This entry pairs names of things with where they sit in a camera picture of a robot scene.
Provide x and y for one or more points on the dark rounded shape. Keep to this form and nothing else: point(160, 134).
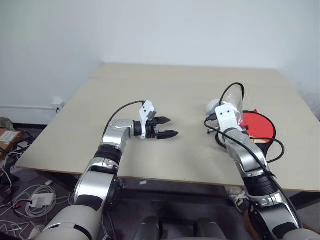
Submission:
point(208, 228)
point(148, 228)

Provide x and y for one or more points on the brown cardboard box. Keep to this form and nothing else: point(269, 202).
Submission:
point(7, 137)

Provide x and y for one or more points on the dark table frame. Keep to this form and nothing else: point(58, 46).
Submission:
point(175, 186)

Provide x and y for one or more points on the white wall socket box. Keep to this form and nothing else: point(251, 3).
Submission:
point(58, 103)

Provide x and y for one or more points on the small white tag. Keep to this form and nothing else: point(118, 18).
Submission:
point(143, 182)

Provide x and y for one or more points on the red table tennis paddle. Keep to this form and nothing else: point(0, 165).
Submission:
point(260, 125)

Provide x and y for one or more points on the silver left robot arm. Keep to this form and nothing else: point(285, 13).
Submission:
point(112, 140)

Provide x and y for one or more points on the clear black-trimmed paddle case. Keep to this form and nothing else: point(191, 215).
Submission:
point(236, 96)

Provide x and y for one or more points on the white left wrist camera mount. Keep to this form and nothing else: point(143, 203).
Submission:
point(146, 108)

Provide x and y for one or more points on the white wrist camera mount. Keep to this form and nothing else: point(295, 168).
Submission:
point(226, 117)
point(146, 108)

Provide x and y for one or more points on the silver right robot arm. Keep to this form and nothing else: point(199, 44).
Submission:
point(247, 155)

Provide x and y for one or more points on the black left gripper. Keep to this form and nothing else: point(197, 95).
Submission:
point(151, 128)

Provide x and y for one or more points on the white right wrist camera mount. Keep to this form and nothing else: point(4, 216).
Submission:
point(226, 117)

